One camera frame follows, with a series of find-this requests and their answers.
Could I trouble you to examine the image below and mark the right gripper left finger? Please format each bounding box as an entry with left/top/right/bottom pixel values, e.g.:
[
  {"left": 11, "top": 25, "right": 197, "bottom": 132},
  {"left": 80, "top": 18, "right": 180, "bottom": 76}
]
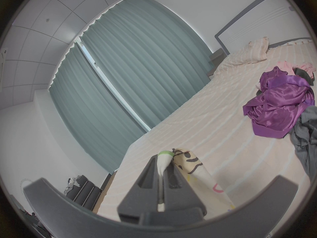
[{"left": 118, "top": 156, "right": 160, "bottom": 223}]

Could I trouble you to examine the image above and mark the pink striped pillow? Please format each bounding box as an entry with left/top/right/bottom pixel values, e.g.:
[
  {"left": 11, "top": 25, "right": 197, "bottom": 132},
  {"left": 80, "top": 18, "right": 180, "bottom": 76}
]
[{"left": 214, "top": 37, "right": 270, "bottom": 75}]

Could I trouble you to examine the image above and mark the dark grey garment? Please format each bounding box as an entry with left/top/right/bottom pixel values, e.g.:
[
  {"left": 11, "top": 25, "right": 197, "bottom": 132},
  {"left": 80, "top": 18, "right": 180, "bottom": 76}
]
[{"left": 288, "top": 106, "right": 317, "bottom": 183}]

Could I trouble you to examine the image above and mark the bed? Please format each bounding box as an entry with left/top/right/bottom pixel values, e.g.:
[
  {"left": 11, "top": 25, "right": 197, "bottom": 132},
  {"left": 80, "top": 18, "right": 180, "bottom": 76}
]
[{"left": 95, "top": 0, "right": 317, "bottom": 222}]

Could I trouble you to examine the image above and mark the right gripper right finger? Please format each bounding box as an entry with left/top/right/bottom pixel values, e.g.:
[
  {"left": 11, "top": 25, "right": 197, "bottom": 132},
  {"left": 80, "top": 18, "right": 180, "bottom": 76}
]
[{"left": 163, "top": 163, "right": 207, "bottom": 216}]

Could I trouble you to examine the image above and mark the black chest of drawers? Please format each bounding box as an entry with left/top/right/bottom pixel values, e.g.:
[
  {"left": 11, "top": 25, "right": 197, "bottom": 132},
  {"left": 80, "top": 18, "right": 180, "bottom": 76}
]
[{"left": 65, "top": 175, "right": 103, "bottom": 211}]

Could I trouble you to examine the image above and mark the purple satin garment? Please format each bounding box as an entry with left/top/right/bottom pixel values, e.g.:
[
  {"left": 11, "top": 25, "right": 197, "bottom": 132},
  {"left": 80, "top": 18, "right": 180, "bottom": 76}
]
[{"left": 243, "top": 66, "right": 315, "bottom": 139}]

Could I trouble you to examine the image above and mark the grey bedside table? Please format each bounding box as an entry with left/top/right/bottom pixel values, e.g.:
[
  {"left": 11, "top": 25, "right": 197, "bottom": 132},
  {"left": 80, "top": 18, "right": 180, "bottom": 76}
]
[{"left": 208, "top": 48, "right": 227, "bottom": 77}]

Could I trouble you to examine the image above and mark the black garment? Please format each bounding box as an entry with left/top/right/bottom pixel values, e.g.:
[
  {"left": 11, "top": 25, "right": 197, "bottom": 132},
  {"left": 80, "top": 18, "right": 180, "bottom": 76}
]
[{"left": 293, "top": 68, "right": 316, "bottom": 86}]

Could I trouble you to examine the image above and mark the pink garment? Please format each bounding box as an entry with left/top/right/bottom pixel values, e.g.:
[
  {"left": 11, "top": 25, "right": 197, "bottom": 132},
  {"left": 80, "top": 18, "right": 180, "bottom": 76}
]
[{"left": 256, "top": 60, "right": 316, "bottom": 89}]

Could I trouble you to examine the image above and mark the blue-green curtain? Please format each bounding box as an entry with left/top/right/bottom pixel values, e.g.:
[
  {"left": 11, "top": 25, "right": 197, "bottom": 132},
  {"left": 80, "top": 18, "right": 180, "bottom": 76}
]
[
  {"left": 80, "top": 0, "right": 214, "bottom": 131},
  {"left": 49, "top": 42, "right": 149, "bottom": 174}
]

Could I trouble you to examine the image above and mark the white printed pyjama top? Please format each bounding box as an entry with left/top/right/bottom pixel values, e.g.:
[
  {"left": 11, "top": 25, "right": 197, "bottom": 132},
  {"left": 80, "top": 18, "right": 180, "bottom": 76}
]
[{"left": 157, "top": 148, "right": 236, "bottom": 211}]

